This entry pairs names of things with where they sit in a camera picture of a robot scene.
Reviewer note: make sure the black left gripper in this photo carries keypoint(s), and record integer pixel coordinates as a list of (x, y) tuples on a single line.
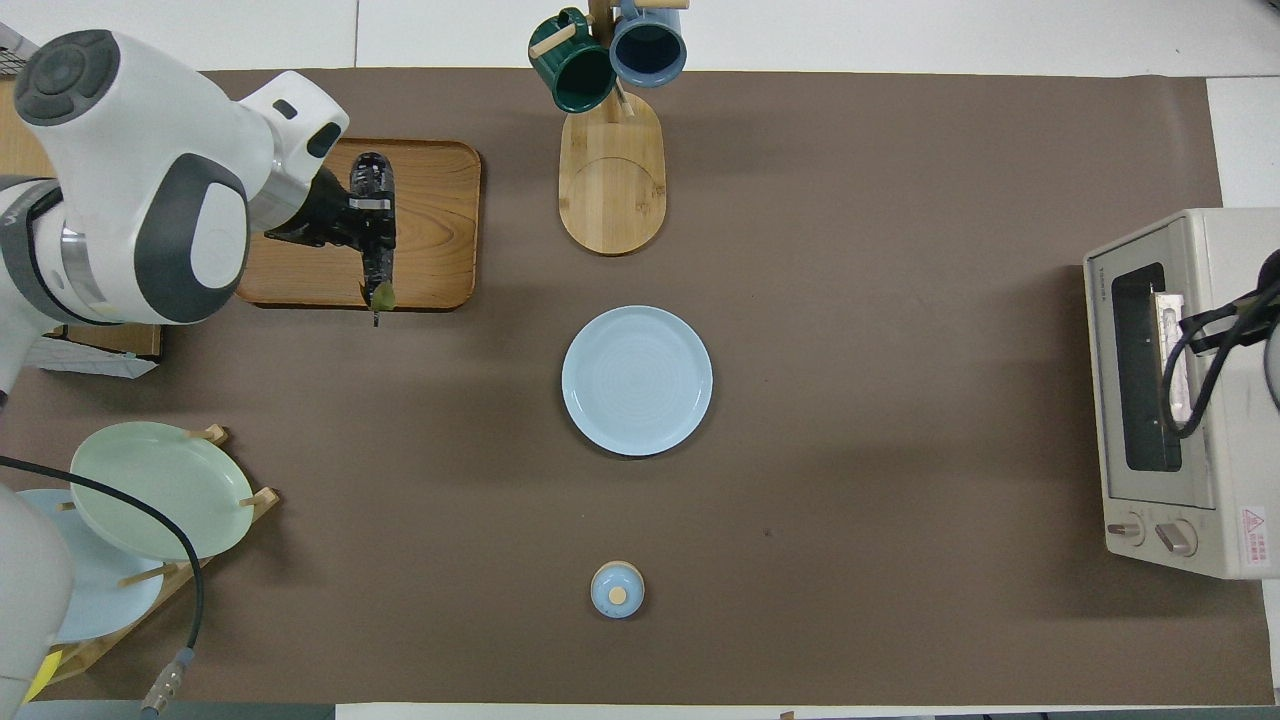
[(320, 215)]

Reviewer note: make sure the dark purple eggplant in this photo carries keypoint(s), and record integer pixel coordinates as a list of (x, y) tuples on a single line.
[(372, 175)]

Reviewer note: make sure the light blue serving plate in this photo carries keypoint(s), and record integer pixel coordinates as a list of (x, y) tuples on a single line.
[(637, 380)]

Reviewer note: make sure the cream toaster oven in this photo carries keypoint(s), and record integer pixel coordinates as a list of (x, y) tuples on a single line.
[(1230, 400)]

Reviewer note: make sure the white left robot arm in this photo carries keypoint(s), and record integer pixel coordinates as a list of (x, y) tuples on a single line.
[(120, 150)]

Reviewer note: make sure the wooden serving tray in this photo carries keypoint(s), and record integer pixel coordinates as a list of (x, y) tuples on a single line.
[(440, 230)]

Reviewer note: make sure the wooden mug tree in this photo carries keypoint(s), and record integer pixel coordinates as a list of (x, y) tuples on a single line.
[(612, 190)]

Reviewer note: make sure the dark green mug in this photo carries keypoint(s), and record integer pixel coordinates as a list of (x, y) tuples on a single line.
[(572, 75)]

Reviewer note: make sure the wooden plate rack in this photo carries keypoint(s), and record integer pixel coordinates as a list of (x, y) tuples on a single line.
[(262, 498)]

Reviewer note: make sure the white patterned cloth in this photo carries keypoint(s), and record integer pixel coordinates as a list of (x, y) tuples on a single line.
[(90, 360)]

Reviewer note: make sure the blue mug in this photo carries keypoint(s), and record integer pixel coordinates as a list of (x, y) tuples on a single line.
[(648, 50)]

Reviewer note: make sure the pale green plate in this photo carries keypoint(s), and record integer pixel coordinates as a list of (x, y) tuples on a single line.
[(150, 490)]

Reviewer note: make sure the light blue racked plate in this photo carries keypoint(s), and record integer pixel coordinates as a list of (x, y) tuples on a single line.
[(110, 600)]

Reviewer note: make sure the brown table mat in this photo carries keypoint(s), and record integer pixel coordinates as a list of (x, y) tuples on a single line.
[(850, 300)]

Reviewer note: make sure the yellow plate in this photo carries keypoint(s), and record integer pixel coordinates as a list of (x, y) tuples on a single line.
[(45, 680)]

